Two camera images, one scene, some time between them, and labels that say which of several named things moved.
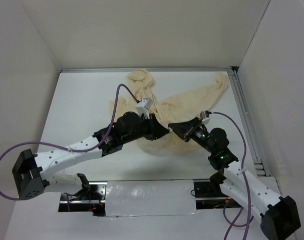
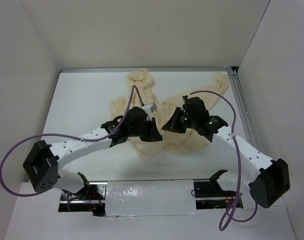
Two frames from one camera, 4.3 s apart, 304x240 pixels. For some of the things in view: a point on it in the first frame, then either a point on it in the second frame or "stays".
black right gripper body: (200, 135) → (192, 121)
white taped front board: (150, 198) stays
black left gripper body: (143, 130) stays
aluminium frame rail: (257, 148) stays
